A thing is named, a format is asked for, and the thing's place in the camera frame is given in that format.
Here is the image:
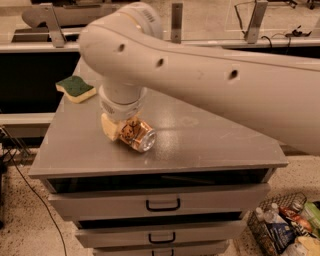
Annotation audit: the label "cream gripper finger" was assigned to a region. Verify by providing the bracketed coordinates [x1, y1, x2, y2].
[101, 113, 124, 141]

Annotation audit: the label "drawer black handle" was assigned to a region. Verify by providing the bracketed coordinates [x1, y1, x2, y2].
[148, 232, 176, 244]
[145, 199, 181, 212]
[151, 249, 174, 256]

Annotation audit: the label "middle drawer black handle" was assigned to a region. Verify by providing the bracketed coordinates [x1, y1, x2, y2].
[148, 232, 176, 244]

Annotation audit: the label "grey drawer cabinet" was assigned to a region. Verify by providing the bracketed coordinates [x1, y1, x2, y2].
[27, 56, 289, 256]

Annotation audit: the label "metal bracket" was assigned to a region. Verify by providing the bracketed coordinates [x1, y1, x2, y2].
[244, 0, 268, 44]
[171, 3, 183, 43]
[40, 3, 66, 48]

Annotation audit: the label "green yellow sponge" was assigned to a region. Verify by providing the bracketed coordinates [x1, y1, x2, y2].
[56, 76, 96, 104]

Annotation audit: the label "black floor cable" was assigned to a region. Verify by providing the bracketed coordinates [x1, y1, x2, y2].
[0, 126, 68, 256]

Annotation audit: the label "blue snack bag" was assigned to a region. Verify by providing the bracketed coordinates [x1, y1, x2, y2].
[266, 223, 296, 254]

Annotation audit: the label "top drawer black handle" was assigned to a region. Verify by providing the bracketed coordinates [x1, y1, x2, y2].
[145, 199, 181, 212]

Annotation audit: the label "bottom drawer black handle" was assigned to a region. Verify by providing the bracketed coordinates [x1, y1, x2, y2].
[151, 249, 174, 256]

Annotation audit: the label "left metal bracket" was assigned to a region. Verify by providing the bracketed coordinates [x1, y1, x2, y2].
[40, 3, 66, 48]

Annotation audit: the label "orange soda can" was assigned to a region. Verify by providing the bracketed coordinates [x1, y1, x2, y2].
[119, 117, 156, 153]

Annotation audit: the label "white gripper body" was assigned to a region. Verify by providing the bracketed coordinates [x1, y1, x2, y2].
[99, 86, 147, 121]

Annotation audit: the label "wire mesh basket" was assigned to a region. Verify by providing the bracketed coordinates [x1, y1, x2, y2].
[248, 193, 309, 256]

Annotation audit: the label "clear plastic bottle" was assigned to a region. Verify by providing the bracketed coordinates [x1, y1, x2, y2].
[264, 203, 285, 223]

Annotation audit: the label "middle metal bracket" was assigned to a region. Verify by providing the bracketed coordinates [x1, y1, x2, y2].
[171, 3, 183, 43]

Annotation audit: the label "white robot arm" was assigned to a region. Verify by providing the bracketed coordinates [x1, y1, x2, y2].
[79, 2, 320, 155]

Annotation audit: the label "right metal bracket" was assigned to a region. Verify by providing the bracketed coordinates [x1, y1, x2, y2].
[244, 0, 268, 44]

